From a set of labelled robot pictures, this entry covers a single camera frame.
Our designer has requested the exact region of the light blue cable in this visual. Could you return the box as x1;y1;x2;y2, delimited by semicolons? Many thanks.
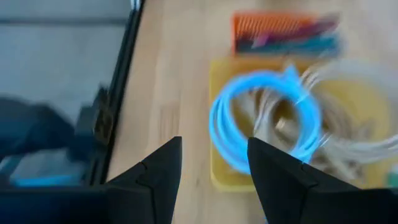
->
208;65;323;175

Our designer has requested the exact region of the orange slotted plastic basket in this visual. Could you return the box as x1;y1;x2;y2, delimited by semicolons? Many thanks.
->
230;11;341;57

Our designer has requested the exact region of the black table frame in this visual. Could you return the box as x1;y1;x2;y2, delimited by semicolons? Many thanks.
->
86;0;147;187

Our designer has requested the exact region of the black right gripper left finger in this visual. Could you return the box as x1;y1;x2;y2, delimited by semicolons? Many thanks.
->
104;136;183;224

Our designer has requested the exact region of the translucent yellow plastic bin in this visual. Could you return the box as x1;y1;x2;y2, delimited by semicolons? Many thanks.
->
208;57;398;192

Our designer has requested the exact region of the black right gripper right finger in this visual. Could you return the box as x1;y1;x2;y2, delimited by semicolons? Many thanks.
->
247;136;398;224

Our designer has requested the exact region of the white cable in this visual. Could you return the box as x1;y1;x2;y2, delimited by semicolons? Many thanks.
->
253;58;398;181

